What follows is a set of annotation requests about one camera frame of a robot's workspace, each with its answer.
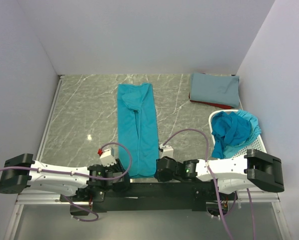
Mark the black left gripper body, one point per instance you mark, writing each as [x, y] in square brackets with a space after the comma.
[115, 168]

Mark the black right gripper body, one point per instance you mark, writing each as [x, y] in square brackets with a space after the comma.
[163, 177]

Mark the teal t shirt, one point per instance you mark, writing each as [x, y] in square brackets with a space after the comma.
[137, 129]

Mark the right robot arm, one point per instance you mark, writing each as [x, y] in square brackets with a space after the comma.
[254, 169]

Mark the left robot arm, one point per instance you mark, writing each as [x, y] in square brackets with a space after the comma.
[23, 172]

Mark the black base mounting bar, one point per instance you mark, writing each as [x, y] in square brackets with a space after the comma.
[151, 196]

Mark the blue t shirt in basket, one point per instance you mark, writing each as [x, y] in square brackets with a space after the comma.
[235, 132]

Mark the folded red t shirt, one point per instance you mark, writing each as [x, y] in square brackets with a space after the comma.
[222, 106]

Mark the white perforated laundry basket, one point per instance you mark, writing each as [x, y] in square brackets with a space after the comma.
[239, 145]

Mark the folded light blue t shirt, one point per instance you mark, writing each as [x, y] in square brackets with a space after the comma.
[215, 89]

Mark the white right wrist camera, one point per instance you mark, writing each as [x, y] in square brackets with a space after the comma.
[166, 151]

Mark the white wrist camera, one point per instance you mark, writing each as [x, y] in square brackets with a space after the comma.
[166, 151]
[107, 157]

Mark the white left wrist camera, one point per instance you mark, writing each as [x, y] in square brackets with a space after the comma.
[107, 157]

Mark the aluminium frame rail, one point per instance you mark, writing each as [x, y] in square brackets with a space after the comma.
[34, 197]

